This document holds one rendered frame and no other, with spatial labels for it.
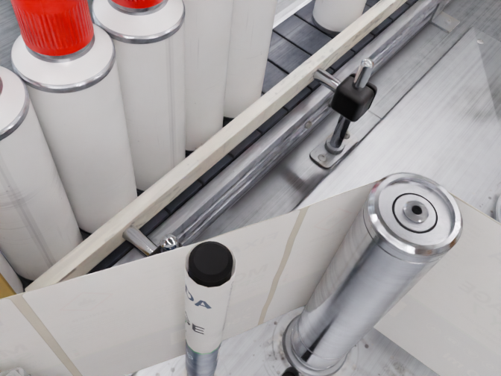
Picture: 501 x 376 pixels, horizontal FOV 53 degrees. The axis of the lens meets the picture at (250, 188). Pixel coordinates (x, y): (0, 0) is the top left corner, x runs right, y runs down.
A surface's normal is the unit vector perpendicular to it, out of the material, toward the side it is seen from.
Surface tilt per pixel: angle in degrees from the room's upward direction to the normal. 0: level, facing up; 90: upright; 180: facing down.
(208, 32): 90
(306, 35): 0
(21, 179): 90
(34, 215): 90
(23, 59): 42
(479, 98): 0
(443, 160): 0
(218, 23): 90
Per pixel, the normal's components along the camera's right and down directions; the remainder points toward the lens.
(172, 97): 0.71, 0.63
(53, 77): 0.08, 0.21
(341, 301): -0.69, 0.56
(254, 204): 0.11, -0.54
